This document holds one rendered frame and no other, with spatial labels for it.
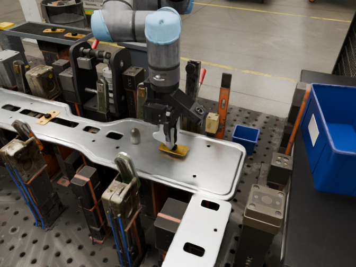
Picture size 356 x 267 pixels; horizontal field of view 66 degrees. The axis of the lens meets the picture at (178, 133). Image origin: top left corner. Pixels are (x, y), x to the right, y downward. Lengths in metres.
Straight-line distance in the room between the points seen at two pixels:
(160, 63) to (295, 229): 0.46
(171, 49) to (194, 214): 0.38
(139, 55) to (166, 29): 0.71
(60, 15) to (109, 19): 3.04
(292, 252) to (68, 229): 0.73
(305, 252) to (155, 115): 0.45
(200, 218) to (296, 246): 0.21
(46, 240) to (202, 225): 0.59
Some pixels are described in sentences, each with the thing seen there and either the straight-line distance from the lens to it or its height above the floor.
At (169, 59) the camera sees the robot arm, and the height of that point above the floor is 1.30.
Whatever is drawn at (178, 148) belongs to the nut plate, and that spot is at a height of 1.01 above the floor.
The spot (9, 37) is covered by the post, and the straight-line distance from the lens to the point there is 1.50.
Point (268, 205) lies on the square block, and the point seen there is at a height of 1.06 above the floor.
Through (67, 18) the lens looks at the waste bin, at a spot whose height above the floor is 0.58.
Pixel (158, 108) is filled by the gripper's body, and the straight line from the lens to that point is 0.69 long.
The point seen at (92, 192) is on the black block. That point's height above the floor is 0.94.
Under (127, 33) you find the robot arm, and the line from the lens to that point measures 0.72.
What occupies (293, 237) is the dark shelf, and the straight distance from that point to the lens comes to 0.65.
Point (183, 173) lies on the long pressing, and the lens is 0.75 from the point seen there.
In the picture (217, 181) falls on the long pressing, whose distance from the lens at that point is 0.74.
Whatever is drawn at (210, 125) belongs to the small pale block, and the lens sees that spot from 0.85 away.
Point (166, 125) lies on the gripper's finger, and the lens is 0.70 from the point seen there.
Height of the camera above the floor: 1.55
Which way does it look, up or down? 39 degrees down
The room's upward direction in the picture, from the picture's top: straight up
